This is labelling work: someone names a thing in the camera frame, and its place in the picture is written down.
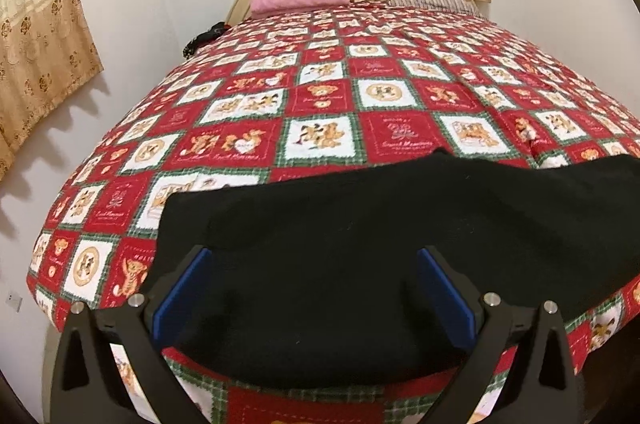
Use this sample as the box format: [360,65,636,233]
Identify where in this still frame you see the black pants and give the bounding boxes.
[155,149,640,391]

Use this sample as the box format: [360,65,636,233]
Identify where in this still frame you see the dark cloth bundle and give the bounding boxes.
[181,22,227,59]

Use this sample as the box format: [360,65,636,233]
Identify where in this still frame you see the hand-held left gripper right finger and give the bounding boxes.
[417,246,587,424]

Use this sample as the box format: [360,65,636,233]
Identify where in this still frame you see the red printed bear blanket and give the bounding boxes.
[27,1,640,424]

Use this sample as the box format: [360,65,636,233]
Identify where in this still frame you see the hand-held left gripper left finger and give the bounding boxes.
[50,246,211,424]

